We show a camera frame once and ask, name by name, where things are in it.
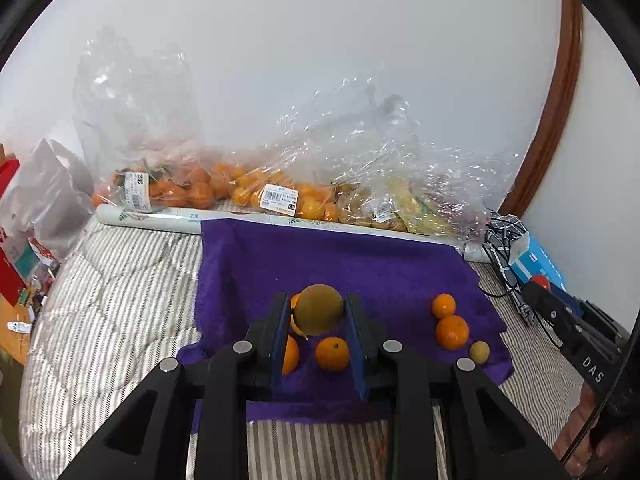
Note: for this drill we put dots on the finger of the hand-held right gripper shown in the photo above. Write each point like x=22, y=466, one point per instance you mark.
x=595, y=320
x=550, y=312

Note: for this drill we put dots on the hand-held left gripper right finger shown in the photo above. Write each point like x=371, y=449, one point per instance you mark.
x=357, y=345

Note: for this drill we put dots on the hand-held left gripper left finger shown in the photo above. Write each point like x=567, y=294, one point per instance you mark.
x=281, y=340

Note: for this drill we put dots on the large orange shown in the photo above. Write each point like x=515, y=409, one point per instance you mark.
x=318, y=310

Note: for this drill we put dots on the small yellow citrus fruit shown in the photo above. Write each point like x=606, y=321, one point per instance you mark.
x=479, y=351

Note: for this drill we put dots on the clear bag of yellow fruits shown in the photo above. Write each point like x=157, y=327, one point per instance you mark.
x=440, y=195

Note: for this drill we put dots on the person's right hand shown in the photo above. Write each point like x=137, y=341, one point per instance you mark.
x=575, y=435

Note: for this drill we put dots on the oval orange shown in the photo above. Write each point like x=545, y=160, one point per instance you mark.
x=294, y=304

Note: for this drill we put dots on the blue cardboard box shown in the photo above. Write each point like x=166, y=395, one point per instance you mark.
x=537, y=260

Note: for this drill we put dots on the purple towel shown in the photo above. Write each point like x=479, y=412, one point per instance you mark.
x=350, y=265

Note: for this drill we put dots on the small orange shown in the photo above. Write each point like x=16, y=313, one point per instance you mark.
x=444, y=306

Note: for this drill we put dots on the white paper roll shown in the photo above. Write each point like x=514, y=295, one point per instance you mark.
x=150, y=217

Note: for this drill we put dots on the clear bag of oranges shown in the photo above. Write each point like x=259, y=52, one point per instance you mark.
x=320, y=150

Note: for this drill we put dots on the red white snack packet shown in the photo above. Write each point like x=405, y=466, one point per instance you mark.
x=42, y=252

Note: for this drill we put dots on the small white tube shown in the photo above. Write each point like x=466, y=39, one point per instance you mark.
x=20, y=326

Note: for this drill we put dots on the wooden bedside table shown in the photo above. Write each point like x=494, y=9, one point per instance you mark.
x=10, y=345

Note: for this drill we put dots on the tall clear bag of mandarins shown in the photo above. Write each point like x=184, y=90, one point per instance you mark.
x=135, y=110

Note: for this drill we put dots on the white plastic bag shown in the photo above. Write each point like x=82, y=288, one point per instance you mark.
x=45, y=185

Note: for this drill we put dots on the red paper bag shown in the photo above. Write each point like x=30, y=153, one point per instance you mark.
x=9, y=180

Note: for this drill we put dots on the wooden door frame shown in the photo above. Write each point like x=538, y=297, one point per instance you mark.
x=555, y=135

